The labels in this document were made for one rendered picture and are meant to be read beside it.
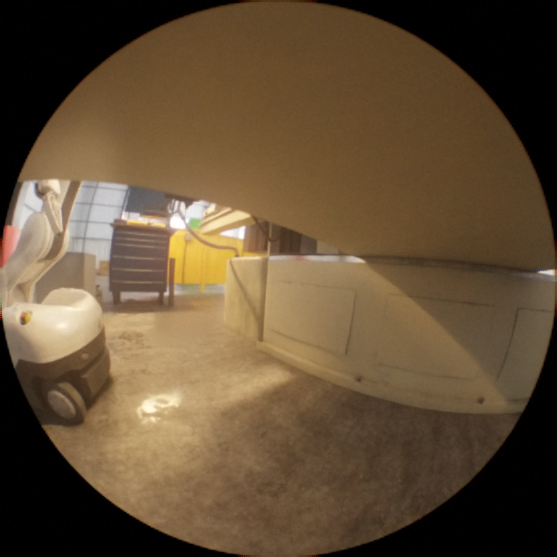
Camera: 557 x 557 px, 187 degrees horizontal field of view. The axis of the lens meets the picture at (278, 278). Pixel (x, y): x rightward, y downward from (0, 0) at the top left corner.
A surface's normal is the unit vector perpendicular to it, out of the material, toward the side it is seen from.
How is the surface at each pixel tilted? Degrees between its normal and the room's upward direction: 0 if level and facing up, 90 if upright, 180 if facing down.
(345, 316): 90
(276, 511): 0
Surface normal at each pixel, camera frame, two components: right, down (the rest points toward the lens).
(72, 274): 0.73, 0.07
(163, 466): 0.07, -1.00
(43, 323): 0.78, -0.62
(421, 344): -0.68, -0.03
